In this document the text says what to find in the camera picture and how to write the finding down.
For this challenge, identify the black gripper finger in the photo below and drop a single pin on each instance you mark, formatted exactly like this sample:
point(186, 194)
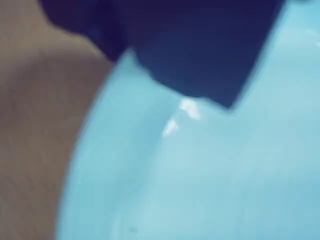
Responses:
point(200, 50)
point(82, 20)

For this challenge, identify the light green bowl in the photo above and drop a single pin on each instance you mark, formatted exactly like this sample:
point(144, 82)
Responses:
point(190, 170)

